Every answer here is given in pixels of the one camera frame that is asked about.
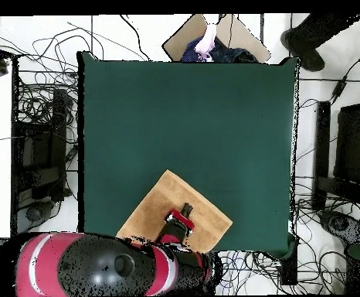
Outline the dark blue clothing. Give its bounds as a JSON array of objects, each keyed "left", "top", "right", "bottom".
[{"left": 179, "top": 36, "right": 259, "bottom": 63}]

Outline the dark green table cloth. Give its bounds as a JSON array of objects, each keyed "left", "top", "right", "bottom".
[{"left": 76, "top": 50, "right": 301, "bottom": 261}]

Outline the single black cable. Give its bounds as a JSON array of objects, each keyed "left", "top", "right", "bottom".
[{"left": 119, "top": 13, "right": 151, "bottom": 62}]

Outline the pink garment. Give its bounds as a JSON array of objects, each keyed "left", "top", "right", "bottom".
[{"left": 194, "top": 23, "right": 217, "bottom": 63}]

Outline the orange terry towel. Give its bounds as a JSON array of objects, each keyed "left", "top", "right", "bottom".
[{"left": 116, "top": 169, "right": 234, "bottom": 254}]

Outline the black power adapter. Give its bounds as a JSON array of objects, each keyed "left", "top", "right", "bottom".
[{"left": 331, "top": 78, "right": 348, "bottom": 101}]

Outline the brown cardboard box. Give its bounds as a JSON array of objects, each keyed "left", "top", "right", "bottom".
[{"left": 161, "top": 13, "right": 272, "bottom": 63}]

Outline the black cable tangle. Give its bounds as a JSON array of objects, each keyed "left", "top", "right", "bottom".
[
  {"left": 216, "top": 182, "right": 354, "bottom": 295},
  {"left": 12, "top": 18, "right": 107, "bottom": 125}
]

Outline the grey chair base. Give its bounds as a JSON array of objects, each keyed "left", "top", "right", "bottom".
[
  {"left": 15, "top": 200, "right": 56, "bottom": 231},
  {"left": 318, "top": 208, "right": 360, "bottom": 245}
]

